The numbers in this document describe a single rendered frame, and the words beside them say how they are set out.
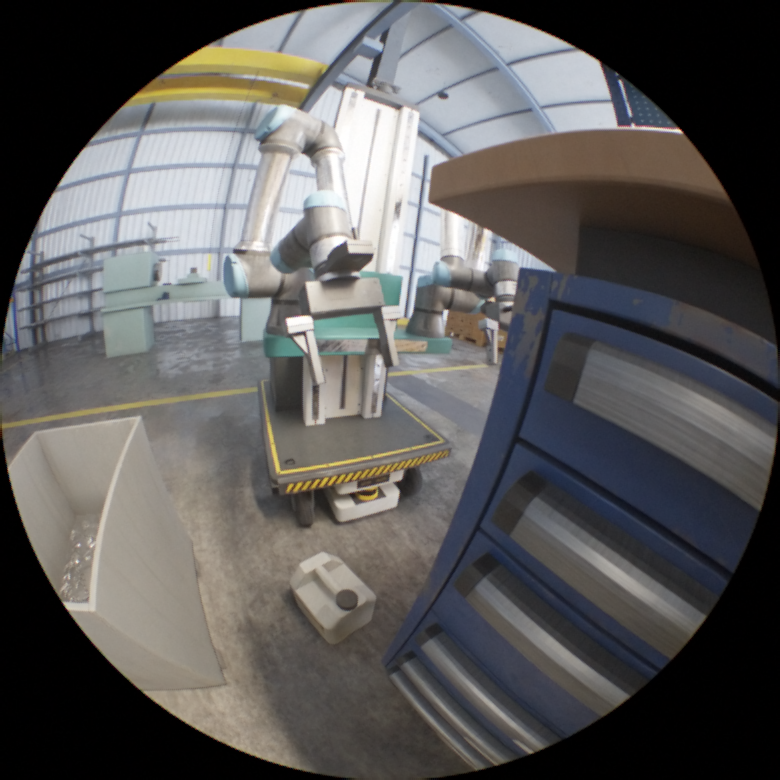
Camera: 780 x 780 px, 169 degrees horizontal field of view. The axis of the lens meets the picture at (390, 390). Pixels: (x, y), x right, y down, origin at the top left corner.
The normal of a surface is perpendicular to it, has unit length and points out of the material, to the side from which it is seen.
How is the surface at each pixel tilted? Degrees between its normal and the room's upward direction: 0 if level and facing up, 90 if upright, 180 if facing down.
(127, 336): 90
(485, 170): 90
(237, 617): 0
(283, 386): 90
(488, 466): 90
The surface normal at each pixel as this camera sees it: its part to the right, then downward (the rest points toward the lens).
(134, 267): 0.57, 0.36
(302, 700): 0.12, -0.93
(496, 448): -0.84, 0.09
